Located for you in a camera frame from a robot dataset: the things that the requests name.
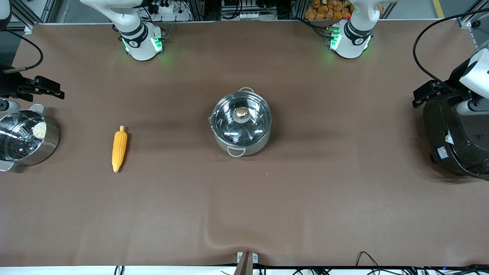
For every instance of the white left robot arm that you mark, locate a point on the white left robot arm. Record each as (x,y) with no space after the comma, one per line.
(349,40)

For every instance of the black rice cooker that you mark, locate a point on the black rice cooker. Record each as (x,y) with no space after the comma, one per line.
(458,145)

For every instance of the white steamed bun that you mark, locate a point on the white steamed bun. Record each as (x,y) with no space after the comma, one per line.
(39,130)

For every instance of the white power strip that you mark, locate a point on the white power strip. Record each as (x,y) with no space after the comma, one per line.
(166,7)

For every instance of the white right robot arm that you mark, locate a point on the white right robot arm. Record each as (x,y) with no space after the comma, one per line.
(139,42)

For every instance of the metal table edge bracket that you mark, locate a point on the metal table edge bracket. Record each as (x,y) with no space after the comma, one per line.
(247,259)

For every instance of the bag of orange snacks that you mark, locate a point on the bag of orange snacks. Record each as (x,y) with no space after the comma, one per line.
(324,10)

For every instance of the steel steamer pot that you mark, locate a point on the steel steamer pot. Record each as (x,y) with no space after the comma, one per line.
(46,147)

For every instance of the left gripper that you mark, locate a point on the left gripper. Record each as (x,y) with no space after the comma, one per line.
(447,93)

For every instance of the yellow corn cob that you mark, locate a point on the yellow corn cob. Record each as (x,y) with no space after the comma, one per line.
(119,147)

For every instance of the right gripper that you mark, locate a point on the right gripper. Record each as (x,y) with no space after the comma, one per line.
(10,84)

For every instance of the brown table mat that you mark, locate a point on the brown table mat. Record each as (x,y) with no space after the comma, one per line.
(305,210)

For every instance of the glass pot lid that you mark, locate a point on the glass pot lid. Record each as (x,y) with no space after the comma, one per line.
(241,113)

